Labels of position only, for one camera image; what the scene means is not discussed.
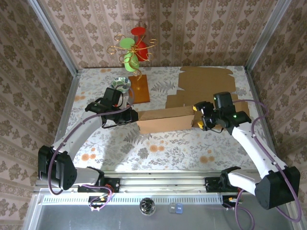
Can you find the shiny round metal object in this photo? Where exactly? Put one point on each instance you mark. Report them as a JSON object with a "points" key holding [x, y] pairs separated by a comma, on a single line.
{"points": [[147, 206]]}

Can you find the aluminium side rail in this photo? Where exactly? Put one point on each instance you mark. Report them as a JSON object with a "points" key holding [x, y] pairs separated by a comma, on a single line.
{"points": [[69, 95]]}

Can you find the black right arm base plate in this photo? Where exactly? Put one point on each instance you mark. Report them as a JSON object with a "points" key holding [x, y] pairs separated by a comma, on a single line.
{"points": [[213, 185]]}

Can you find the red plastic wine glass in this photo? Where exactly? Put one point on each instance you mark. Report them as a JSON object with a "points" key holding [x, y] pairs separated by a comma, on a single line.
{"points": [[138, 31]]}

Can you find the aluminium frame post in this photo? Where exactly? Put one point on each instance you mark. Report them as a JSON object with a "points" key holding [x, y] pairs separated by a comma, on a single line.
{"points": [[55, 40], [263, 36]]}

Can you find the blue memory card case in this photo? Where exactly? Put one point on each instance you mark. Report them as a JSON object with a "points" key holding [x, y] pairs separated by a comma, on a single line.
{"points": [[179, 209]]}

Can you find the grey metal sheet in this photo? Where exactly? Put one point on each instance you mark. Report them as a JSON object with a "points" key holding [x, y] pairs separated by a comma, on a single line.
{"points": [[96, 220]]}

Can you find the leaf pattern bowl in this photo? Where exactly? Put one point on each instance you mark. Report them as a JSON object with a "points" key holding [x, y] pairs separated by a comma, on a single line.
{"points": [[121, 82]]}

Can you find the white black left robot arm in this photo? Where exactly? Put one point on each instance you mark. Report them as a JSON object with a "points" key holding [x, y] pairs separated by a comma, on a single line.
{"points": [[72, 136]]}

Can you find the green plastic wine glass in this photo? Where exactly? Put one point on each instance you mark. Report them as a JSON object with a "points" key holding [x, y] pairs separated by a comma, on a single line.
{"points": [[127, 43]]}

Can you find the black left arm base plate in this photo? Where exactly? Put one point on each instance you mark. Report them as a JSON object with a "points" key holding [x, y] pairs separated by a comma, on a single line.
{"points": [[112, 184]]}

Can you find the floral table cloth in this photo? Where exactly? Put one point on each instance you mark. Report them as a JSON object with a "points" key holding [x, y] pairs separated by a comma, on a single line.
{"points": [[168, 153]]}

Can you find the brown cardboard mailer box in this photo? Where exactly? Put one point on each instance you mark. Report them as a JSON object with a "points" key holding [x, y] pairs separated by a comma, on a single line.
{"points": [[206, 79], [165, 121]]}

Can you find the aluminium cross rail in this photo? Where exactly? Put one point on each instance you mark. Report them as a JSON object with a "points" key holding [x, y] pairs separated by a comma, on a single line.
{"points": [[156, 182]]}

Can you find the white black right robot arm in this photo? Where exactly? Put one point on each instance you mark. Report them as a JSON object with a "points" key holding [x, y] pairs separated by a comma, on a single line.
{"points": [[259, 148]]}

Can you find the grey memory card case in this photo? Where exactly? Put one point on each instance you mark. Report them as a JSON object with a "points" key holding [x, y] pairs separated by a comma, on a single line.
{"points": [[172, 208]]}

